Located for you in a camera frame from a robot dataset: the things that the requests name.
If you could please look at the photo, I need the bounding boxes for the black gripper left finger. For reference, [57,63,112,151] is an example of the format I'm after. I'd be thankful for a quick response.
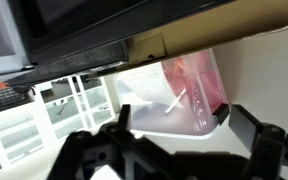
[47,104,142,180]

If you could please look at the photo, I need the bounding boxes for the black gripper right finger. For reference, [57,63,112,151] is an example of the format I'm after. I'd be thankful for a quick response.
[228,104,288,180]

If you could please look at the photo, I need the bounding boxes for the white glass door cabinet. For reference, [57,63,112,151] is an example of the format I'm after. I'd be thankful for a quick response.
[0,74,119,168]

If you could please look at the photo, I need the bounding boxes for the black small parts organizer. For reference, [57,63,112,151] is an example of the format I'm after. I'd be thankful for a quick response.
[0,82,30,118]

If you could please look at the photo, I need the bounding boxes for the clear plastic storage bin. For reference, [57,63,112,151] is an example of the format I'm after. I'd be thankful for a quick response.
[113,49,231,140]

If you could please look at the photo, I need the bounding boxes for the black flat panel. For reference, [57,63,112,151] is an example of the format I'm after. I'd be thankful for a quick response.
[7,0,235,89]

